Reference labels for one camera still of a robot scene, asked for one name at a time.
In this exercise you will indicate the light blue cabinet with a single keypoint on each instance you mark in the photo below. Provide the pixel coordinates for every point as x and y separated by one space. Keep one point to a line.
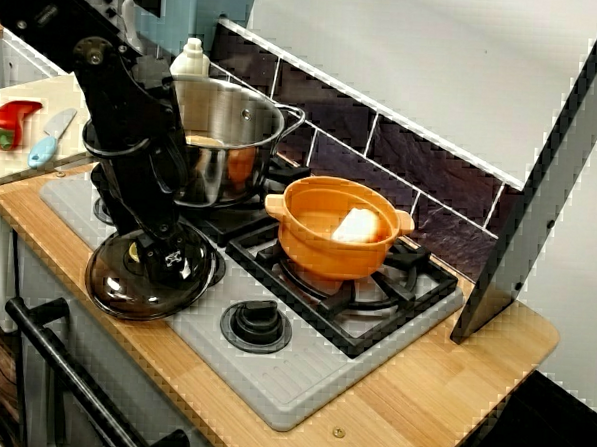
199 8

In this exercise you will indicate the black burner grate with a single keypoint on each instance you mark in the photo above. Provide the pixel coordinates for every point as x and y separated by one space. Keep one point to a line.
291 170
425 285

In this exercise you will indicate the stainless steel pot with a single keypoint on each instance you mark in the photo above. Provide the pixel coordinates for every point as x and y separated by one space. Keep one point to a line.
230 180

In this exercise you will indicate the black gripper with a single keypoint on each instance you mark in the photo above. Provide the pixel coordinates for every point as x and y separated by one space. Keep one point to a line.
140 195

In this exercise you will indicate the smoked glass lid yellow knob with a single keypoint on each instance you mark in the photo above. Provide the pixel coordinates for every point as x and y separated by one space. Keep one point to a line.
124 299

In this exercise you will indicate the red toy pepper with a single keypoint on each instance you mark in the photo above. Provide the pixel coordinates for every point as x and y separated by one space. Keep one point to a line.
11 118

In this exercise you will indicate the dark grey hood support panel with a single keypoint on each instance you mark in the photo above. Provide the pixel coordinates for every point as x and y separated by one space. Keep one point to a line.
530 195

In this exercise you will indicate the dark tile backsplash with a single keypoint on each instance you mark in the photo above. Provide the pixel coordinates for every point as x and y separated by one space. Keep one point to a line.
450 201

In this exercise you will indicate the grey toy faucet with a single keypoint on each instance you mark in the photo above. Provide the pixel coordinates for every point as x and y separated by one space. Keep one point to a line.
129 19

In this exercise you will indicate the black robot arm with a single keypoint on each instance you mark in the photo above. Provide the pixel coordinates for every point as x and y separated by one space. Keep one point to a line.
110 88

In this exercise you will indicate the grey toy stove panel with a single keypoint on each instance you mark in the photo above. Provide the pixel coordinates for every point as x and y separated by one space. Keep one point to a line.
290 378

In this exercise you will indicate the bamboo wooden countertop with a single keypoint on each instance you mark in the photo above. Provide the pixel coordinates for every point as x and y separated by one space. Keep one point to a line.
419 400

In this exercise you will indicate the salmon sushi toy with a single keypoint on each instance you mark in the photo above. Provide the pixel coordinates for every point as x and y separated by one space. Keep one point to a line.
356 226

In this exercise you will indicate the yellowish toy potato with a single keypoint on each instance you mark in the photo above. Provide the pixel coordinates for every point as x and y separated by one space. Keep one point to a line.
205 140

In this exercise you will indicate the white toy oven cabinet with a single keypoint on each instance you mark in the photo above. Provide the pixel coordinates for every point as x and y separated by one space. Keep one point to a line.
120 374

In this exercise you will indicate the brass countertop screw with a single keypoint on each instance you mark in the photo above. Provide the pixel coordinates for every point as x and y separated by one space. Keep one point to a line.
338 432

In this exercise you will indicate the orange toy pot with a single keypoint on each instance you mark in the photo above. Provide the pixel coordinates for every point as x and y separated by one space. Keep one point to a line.
327 255

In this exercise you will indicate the white toy detergent bottle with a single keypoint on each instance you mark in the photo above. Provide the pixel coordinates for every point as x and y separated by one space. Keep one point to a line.
189 60

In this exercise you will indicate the black base table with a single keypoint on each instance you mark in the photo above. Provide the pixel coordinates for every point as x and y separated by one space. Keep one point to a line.
542 436

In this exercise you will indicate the pale wooden cutting board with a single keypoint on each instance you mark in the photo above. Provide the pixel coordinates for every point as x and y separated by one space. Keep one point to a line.
60 96

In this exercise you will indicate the white sink counter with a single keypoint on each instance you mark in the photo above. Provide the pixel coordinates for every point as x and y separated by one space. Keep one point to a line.
26 64

